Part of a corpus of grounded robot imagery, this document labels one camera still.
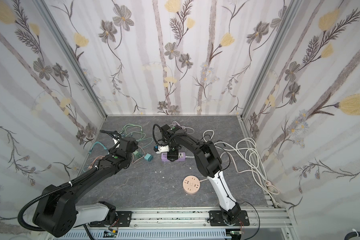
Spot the purple power strip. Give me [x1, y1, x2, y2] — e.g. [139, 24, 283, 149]
[161, 152, 186, 162]

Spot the green charger plug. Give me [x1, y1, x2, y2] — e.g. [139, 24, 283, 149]
[133, 151, 143, 160]

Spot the light green charging cable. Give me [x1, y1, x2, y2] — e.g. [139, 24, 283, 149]
[119, 123, 154, 151]

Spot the pink round power strip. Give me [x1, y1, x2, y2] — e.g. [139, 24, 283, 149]
[183, 176, 200, 195]

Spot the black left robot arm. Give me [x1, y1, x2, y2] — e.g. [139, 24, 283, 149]
[33, 137, 138, 237]

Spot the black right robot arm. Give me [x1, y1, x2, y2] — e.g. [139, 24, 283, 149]
[153, 124, 241, 225]

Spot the teal charger plug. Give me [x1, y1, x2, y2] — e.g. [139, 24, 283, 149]
[144, 154, 154, 162]

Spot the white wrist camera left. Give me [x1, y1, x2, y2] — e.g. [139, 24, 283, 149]
[113, 139, 120, 146]

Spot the white power strip cables bundle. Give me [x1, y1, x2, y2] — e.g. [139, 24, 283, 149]
[197, 129, 281, 208]

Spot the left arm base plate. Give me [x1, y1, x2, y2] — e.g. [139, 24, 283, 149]
[89, 211, 133, 228]

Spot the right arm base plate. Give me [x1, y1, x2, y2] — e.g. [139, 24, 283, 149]
[208, 211, 250, 227]

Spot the black corrugated cable conduit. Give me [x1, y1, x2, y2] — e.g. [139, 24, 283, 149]
[17, 167, 98, 232]

